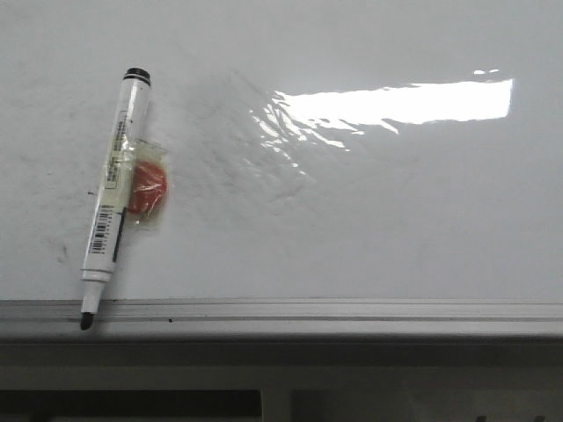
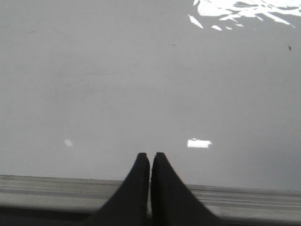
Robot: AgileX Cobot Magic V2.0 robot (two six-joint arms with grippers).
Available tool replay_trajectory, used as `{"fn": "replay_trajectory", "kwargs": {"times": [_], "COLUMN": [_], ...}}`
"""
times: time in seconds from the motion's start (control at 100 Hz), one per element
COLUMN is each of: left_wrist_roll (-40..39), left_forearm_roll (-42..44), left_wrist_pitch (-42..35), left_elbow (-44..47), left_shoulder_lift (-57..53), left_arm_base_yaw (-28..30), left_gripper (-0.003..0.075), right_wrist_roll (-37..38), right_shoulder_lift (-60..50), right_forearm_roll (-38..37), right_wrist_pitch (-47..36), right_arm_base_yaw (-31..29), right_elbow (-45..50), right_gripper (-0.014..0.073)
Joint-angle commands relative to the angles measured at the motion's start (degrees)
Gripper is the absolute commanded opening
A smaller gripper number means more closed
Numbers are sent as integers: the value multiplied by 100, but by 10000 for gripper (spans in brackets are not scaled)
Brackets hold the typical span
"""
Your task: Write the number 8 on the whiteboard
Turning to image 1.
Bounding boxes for white black whiteboard marker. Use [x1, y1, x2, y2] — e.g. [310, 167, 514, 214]
[80, 68, 151, 331]

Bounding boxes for white whiteboard with aluminium frame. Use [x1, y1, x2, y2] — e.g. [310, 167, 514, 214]
[1, 1, 562, 342]

